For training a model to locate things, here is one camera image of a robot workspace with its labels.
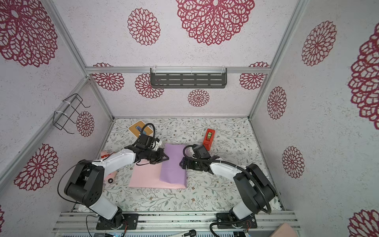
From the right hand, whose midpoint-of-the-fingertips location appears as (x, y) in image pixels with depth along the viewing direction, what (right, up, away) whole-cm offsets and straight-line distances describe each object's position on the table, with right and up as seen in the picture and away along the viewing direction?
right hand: (184, 163), depth 88 cm
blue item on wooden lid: (-34, +22, +21) cm, 46 cm away
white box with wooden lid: (-36, +21, +20) cm, 46 cm away
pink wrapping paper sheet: (-9, -4, -8) cm, 13 cm away
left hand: (-9, +3, 0) cm, 10 cm away
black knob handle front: (+5, -29, -18) cm, 35 cm away
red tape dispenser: (+17, +14, +12) cm, 25 cm away
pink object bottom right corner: (+48, -28, -18) cm, 59 cm away
